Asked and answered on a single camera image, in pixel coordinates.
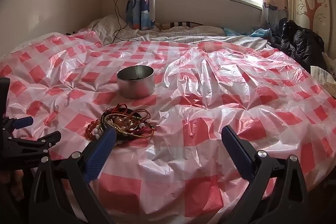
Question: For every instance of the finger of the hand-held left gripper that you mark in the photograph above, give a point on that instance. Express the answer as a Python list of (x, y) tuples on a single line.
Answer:
[(23, 122), (39, 140)]

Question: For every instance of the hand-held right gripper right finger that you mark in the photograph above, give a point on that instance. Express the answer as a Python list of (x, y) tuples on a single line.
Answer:
[(237, 154)]

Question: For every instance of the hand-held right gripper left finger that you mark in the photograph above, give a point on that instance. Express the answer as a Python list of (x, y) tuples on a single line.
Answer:
[(101, 154)]

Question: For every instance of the round metal tin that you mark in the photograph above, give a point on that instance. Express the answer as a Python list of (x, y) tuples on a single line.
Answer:
[(135, 83)]

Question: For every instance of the person's left hand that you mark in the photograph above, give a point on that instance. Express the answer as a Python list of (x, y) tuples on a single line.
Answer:
[(17, 182)]

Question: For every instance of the red white checked plastic sheet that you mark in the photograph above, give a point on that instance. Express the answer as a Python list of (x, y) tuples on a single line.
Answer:
[(199, 98)]

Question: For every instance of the blue plastic bag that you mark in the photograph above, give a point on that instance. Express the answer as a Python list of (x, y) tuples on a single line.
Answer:
[(260, 33)]

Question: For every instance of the black puffer jacket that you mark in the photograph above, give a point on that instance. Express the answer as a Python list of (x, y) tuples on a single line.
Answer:
[(299, 43)]

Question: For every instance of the white grid bedsheet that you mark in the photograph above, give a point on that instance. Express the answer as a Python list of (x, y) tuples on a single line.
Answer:
[(170, 36)]

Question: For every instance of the striped pillow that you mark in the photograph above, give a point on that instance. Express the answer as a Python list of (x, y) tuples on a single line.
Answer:
[(181, 24)]

